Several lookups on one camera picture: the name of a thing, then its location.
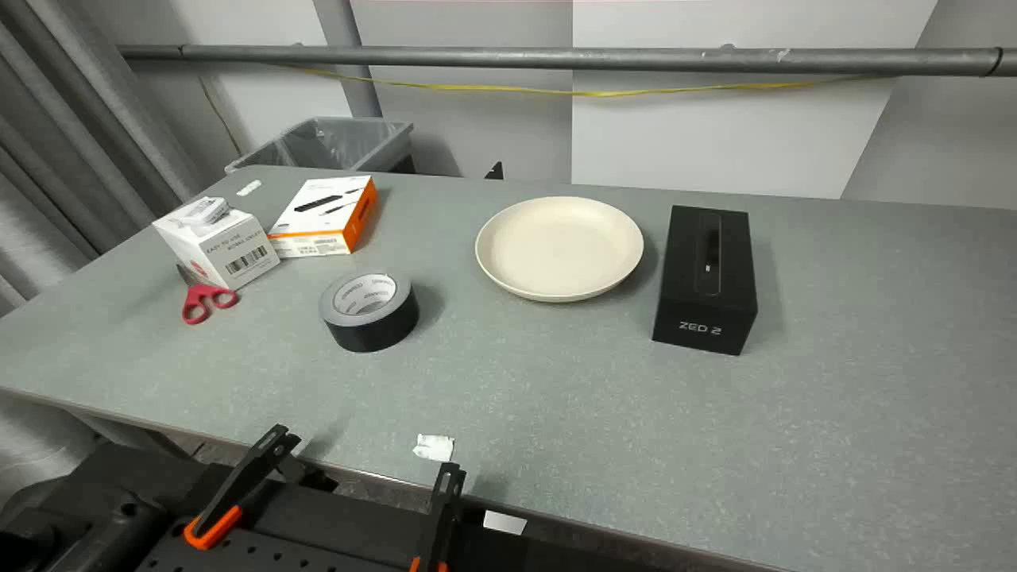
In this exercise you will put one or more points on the white sticker on table edge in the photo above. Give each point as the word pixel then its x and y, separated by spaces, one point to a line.
pixel 433 447

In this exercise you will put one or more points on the slim black orange clamp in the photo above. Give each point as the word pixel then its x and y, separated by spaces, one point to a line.
pixel 438 523

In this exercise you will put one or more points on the grey curtain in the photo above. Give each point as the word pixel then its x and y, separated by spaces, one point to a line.
pixel 63 161

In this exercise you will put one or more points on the grey plastic bin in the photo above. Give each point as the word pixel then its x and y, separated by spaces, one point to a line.
pixel 323 143

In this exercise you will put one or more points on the white wall panel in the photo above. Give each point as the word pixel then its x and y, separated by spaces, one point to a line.
pixel 731 129

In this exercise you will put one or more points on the black perforated workbench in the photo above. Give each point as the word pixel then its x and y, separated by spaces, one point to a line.
pixel 318 536

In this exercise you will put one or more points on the grey horizontal metal pipe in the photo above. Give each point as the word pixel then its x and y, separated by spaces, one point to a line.
pixel 550 57

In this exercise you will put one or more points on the orange and white box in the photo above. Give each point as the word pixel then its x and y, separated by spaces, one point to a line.
pixel 323 216

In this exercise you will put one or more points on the large black orange clamp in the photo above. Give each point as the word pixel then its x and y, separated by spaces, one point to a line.
pixel 237 487

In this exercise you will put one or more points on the small white table label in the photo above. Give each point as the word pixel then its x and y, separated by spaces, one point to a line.
pixel 248 188

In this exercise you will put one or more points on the black masking tape roll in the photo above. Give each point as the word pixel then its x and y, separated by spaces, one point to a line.
pixel 370 317

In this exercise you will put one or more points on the white label on workbench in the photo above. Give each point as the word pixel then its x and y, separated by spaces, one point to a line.
pixel 504 523

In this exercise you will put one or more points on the white round plate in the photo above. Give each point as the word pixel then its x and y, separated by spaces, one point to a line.
pixel 558 245

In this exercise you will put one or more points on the white barcode carton box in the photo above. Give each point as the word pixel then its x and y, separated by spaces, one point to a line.
pixel 218 245

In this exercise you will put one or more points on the black rectangular box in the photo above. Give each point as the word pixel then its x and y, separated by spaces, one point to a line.
pixel 707 279

